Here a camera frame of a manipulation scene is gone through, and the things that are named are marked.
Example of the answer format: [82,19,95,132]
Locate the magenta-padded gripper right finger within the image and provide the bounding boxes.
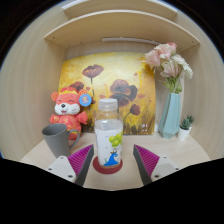
[132,143,181,186]

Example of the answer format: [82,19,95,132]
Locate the grey ribbed mug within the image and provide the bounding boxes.
[41,123,81,159]

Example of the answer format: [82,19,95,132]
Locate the flat round red coaster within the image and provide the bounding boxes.
[92,155,124,175]

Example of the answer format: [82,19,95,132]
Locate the white under-shelf light bar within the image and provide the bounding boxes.
[101,36,163,46]

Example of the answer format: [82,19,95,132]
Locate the yellow poppy flower painting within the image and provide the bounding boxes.
[58,51,157,136]

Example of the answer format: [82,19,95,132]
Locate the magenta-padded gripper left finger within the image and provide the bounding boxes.
[46,143,95,187]

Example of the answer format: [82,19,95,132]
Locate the clear water bottle printed label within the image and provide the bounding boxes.
[94,98,124,169]

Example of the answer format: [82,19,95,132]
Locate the small potted succulent plant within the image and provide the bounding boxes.
[176,118,192,142]

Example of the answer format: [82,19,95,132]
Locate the light wood hutch shelves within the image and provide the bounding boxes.
[43,0,201,53]

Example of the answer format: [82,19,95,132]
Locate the pink and white flower bouquet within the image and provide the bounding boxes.
[143,42,194,94]

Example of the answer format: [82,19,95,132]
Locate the red plush mouse toy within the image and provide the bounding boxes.
[49,86,93,140]

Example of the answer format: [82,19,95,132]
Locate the teal faceted vase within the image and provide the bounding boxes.
[157,92,182,140]

